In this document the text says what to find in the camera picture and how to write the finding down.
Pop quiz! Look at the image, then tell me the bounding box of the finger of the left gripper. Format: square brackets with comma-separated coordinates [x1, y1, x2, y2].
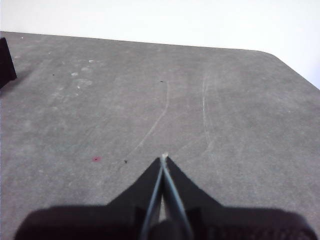
[163, 156, 316, 240]
[14, 157, 165, 240]

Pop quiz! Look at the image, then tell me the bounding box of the black plate rack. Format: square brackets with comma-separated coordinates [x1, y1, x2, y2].
[0, 36, 17, 90]

